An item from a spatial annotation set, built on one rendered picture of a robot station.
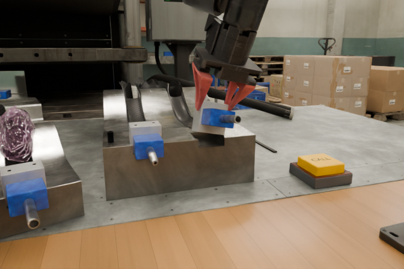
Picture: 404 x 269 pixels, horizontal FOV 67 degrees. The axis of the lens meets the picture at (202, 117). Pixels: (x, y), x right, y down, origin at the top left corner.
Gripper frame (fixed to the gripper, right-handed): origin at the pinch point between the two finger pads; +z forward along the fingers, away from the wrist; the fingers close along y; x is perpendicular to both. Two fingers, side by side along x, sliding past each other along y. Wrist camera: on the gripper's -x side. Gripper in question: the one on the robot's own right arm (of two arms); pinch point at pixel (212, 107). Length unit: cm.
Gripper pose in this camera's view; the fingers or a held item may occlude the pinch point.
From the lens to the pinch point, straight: 54.0
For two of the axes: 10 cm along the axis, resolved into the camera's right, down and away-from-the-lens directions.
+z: -2.8, 8.5, 4.4
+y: -9.3, -1.3, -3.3
